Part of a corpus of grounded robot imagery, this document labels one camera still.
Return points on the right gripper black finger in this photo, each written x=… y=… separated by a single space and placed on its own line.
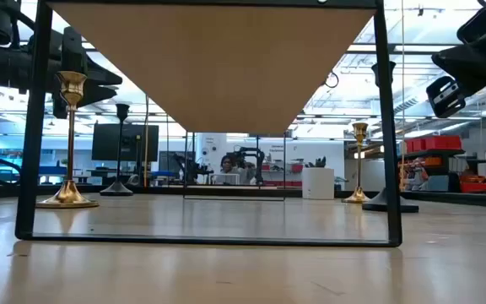
x=481 y=25
x=445 y=97

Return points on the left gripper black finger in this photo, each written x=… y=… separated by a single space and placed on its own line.
x=99 y=78
x=97 y=93

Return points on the black candlestick holder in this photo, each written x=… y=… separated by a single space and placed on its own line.
x=116 y=189
x=409 y=207

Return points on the gold candlestick holder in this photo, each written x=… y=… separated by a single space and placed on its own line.
x=68 y=198
x=359 y=196

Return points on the black background robot arm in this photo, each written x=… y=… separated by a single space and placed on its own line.
x=253 y=154

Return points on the red storage bin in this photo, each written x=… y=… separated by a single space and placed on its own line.
x=437 y=143

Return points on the black monitor screen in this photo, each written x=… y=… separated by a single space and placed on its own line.
x=112 y=143

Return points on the black storage rack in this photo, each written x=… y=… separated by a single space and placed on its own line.
x=441 y=169

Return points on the orange storage bin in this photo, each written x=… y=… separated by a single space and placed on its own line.
x=477 y=186

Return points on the person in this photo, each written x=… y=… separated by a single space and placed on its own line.
x=227 y=162

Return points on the black metal rig frame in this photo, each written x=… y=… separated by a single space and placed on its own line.
x=458 y=198

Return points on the wooden shelf with black frame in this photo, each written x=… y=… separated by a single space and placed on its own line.
x=226 y=63

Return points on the white pedestal box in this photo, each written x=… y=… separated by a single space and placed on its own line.
x=318 y=183

